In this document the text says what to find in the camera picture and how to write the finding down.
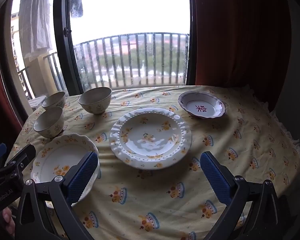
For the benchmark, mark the balcony railing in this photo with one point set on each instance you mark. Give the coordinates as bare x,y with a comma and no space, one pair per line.
145,34

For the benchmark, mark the black window frame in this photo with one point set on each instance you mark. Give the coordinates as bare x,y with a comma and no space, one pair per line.
62,55

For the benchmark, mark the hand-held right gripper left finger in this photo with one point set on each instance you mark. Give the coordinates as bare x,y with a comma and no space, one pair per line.
82,177

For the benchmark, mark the beaded rim floral plate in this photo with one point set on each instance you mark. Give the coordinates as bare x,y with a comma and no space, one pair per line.
150,140

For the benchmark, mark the white plastic stool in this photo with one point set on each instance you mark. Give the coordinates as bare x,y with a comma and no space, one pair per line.
37,103

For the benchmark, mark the white plate with red rim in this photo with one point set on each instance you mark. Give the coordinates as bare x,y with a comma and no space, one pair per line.
202,107

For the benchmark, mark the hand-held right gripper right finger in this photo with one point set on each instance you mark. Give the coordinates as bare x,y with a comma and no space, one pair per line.
216,180

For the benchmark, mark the floral ceramic bowl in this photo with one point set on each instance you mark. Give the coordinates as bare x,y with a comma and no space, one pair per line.
50,126
96,105
55,102

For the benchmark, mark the scalloped floral plate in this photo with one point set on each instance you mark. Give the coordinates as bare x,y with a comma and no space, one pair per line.
57,155

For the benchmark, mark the yellow printed tablecloth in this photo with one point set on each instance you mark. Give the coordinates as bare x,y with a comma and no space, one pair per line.
165,192

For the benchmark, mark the red curtain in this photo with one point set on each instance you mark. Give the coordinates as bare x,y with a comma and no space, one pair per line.
0,92
240,42

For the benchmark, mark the white hanging garment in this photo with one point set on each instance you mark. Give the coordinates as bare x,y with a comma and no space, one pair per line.
36,17

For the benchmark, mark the person's left hand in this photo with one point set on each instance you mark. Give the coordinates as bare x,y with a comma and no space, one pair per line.
8,220

